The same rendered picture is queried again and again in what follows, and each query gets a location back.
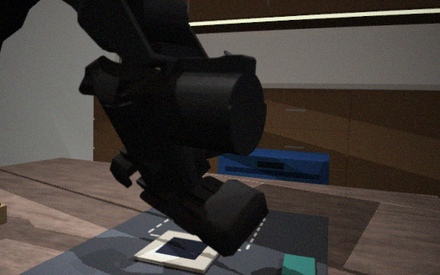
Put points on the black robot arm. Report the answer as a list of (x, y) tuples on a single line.
[(215, 105)]

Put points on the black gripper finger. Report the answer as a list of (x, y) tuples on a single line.
[(172, 212), (184, 221)]

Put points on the cream square tile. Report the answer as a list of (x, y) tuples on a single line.
[(178, 250)]

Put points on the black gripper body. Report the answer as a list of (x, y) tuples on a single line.
[(225, 214)]

